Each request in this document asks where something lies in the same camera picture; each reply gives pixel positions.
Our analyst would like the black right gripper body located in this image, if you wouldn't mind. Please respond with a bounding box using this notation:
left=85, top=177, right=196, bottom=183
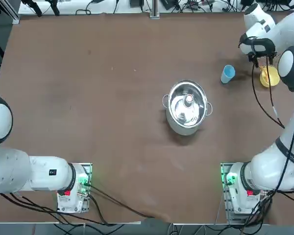
left=250, top=38, right=276, bottom=57

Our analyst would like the blue plastic cup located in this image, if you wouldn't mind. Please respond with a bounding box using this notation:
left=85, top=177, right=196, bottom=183
left=220, top=64, right=236, bottom=85

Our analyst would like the yellow plastic bowl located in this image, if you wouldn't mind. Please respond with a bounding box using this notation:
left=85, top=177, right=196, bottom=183
left=259, top=66, right=281, bottom=88

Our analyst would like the glass pot lid with knob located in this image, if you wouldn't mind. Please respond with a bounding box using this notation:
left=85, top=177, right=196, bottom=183
left=168, top=82, right=210, bottom=128

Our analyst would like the stainless steel electric pot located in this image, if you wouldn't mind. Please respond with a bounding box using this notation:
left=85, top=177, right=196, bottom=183
left=162, top=79, right=214, bottom=136

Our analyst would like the black tripod stand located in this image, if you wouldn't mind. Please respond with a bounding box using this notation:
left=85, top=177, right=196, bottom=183
left=21, top=0, right=61, bottom=17

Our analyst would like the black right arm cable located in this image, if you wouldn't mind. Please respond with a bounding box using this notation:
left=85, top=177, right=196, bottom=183
left=250, top=56, right=286, bottom=130

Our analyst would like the black left base cable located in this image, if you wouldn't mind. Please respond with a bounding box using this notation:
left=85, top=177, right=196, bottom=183
left=87, top=183, right=164, bottom=219

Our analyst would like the aluminium profile rail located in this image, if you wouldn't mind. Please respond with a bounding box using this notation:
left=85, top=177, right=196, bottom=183
left=0, top=0, right=21, bottom=24

